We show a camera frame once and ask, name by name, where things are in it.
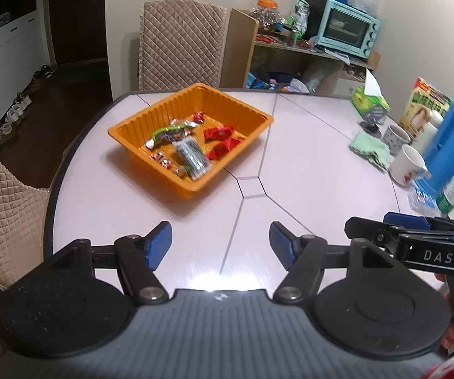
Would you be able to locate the grey phone stand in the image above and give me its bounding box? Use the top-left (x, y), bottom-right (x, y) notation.
top-left (359, 105), bottom-right (389, 135)

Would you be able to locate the white cabinet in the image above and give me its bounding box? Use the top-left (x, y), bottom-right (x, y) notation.
top-left (0, 0), bottom-right (48, 139)

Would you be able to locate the green cream snack box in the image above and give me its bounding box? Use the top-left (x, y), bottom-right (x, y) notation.
top-left (398, 77), bottom-right (453, 143)

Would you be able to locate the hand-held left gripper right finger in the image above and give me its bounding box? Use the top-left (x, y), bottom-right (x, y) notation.
top-left (270, 221), bottom-right (409, 305)

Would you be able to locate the white insulated cup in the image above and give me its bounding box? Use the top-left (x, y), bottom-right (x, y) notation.
top-left (418, 108), bottom-right (445, 151)

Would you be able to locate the patterned grey mug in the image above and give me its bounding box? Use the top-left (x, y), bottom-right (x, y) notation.
top-left (381, 123), bottom-right (412, 154)

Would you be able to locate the green cloth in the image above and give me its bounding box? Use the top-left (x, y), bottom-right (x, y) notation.
top-left (349, 131), bottom-right (392, 172)

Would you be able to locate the quilted chair back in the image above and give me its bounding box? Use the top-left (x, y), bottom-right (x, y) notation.
top-left (137, 1), bottom-right (230, 91)

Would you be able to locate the green tissue pack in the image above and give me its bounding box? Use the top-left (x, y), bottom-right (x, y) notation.
top-left (350, 68), bottom-right (391, 113)

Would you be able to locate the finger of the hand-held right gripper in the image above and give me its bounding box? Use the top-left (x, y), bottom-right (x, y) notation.
top-left (344, 217), bottom-right (405, 253)
top-left (384, 212), bottom-right (454, 232)

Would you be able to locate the clear dark snack packet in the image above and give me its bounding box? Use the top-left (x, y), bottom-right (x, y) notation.
top-left (172, 138), bottom-right (212, 181)

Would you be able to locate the quilted beige chair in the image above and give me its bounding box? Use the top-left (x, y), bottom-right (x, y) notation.
top-left (0, 128), bottom-right (50, 291)

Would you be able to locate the clear jar orange lid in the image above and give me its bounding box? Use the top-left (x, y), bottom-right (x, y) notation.
top-left (251, 0), bottom-right (286, 34)

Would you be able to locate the light blue toaster oven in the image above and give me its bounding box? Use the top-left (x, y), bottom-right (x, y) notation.
top-left (316, 0), bottom-right (381, 59)

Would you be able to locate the wooden shelf unit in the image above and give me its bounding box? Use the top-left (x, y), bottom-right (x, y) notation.
top-left (221, 8), bottom-right (381, 95)

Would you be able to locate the orange plastic tray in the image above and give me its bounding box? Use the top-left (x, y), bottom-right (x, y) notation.
top-left (107, 83), bottom-right (274, 200)

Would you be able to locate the blue thermos jug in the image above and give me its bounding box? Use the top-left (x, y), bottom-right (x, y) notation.
top-left (412, 86), bottom-right (454, 206)

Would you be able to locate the person's red printed clothing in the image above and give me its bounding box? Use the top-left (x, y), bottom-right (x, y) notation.
top-left (420, 347), bottom-right (454, 379)

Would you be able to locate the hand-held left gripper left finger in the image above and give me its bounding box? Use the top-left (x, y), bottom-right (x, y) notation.
top-left (47, 221), bottom-right (172, 305)

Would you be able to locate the small clear tissue pack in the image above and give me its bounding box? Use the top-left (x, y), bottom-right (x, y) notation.
top-left (408, 189), bottom-right (443, 218)

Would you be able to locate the green white snack bag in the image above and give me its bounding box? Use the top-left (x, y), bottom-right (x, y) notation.
top-left (286, 0), bottom-right (310, 40)

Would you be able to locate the dark red candy packet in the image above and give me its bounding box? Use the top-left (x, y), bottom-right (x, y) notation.
top-left (150, 151), bottom-right (172, 170)

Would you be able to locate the large red snack packet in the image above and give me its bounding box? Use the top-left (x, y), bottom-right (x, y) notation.
top-left (205, 137), bottom-right (243, 161)

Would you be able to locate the row of shoes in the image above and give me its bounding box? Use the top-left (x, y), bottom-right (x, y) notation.
top-left (0, 64), bottom-right (57, 146)

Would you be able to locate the long green snack packet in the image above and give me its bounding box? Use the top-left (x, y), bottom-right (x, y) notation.
top-left (145, 119), bottom-right (198, 151)

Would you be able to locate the dark door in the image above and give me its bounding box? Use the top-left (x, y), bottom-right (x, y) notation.
top-left (38, 0), bottom-right (111, 68)

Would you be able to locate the white cartoon mug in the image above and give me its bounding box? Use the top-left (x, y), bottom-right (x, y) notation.
top-left (389, 144), bottom-right (429, 188)

